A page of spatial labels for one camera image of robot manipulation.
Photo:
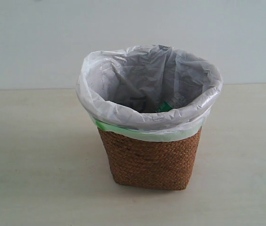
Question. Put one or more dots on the white plastic bin liner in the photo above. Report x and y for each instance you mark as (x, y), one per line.
(122, 89)

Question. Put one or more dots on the clear bottle green cap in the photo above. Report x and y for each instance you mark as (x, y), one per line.
(174, 102)

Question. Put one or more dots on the woven brown wicker basket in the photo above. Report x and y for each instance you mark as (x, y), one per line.
(152, 165)

